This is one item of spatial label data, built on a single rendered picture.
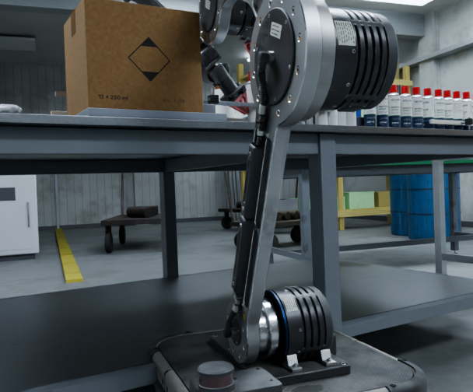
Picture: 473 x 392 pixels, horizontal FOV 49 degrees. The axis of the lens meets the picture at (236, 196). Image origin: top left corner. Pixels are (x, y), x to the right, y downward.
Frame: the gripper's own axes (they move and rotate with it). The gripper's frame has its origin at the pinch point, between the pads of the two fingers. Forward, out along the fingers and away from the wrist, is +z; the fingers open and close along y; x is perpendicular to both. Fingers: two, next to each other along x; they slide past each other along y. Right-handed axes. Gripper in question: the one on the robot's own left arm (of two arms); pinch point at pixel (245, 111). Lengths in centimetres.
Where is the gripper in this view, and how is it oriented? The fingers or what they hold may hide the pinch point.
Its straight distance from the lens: 195.7
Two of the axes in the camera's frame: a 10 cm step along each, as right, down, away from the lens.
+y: -5.1, 0.1, 8.6
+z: 5.7, 7.5, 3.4
